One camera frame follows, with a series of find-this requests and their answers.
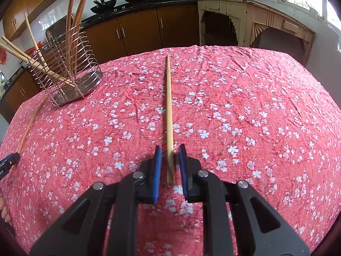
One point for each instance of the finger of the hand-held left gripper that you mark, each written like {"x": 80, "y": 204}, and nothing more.
{"x": 10, "y": 157}

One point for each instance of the black wok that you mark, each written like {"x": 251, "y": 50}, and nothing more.
{"x": 105, "y": 5}

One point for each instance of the wooden chopstick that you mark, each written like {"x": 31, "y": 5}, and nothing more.
{"x": 16, "y": 46}
{"x": 81, "y": 2}
{"x": 68, "y": 18}
{"x": 13, "y": 52}
{"x": 28, "y": 130}
{"x": 169, "y": 112}
{"x": 33, "y": 37}

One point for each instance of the cream wooden side table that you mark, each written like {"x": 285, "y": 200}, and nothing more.
{"x": 239, "y": 13}

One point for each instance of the crumpled red plastic bag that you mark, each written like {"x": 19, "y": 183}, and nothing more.
{"x": 33, "y": 47}

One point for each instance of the person's left hand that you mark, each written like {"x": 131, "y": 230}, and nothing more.
{"x": 4, "y": 208}

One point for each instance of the hanging red plastic bag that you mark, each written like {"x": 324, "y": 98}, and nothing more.
{"x": 2, "y": 57}

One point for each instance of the red floral tablecloth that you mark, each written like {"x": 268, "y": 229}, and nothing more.
{"x": 239, "y": 112}

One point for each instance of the brown kitchen base cabinet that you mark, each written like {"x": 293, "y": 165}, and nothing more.
{"x": 138, "y": 29}

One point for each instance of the black kitchen countertop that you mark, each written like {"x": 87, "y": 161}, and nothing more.
{"x": 173, "y": 0}

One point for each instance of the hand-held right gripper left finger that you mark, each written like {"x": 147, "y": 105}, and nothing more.
{"x": 157, "y": 173}

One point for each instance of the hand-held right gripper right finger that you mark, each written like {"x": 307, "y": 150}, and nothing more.
{"x": 183, "y": 170}

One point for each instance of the dark cutting board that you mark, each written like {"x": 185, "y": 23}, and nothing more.
{"x": 53, "y": 30}

